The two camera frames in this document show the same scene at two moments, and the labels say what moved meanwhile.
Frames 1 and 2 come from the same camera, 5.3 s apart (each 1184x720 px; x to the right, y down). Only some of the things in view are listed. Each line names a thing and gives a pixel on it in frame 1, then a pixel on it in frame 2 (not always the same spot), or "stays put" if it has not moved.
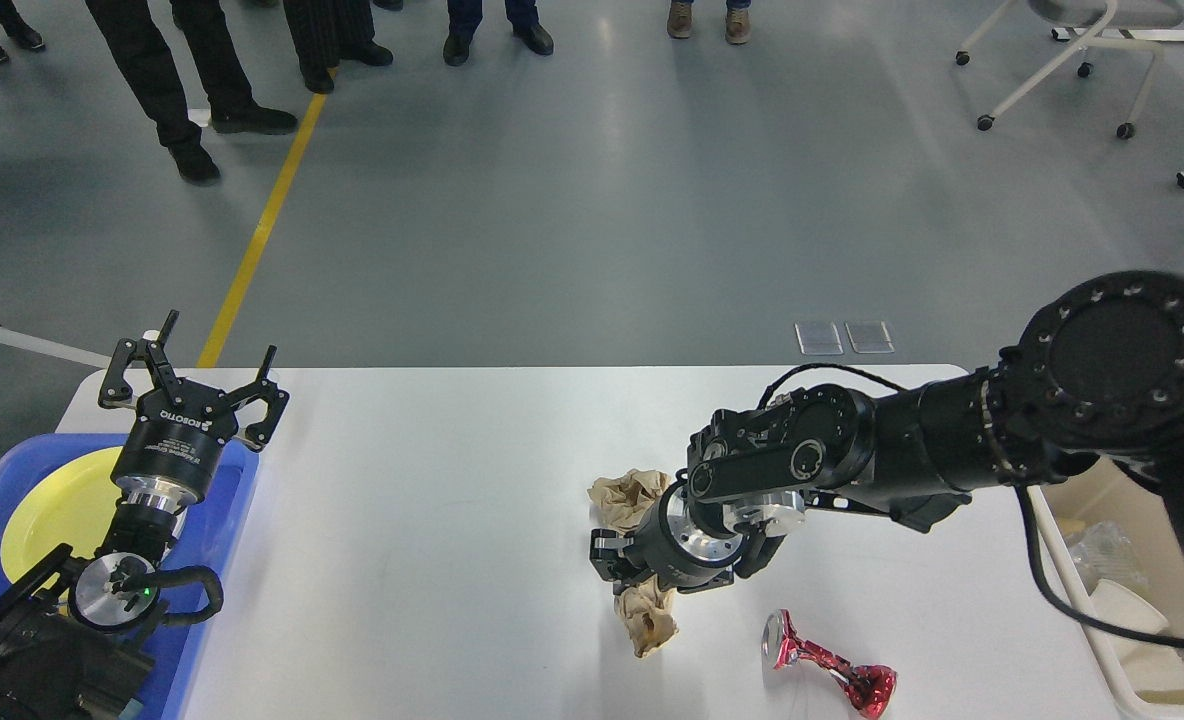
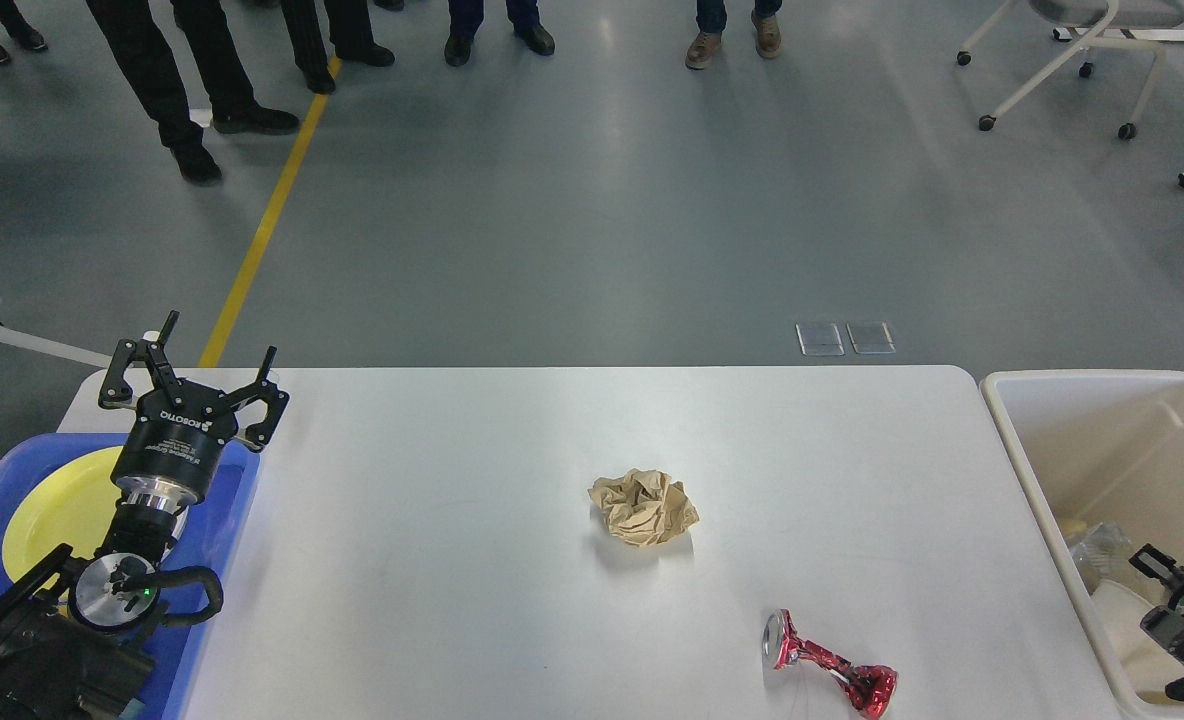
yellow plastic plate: x=74 y=505 stays put
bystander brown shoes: x=737 y=28 → x=767 y=37
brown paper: x=620 y=502 stays put
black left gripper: x=167 y=456 stays put
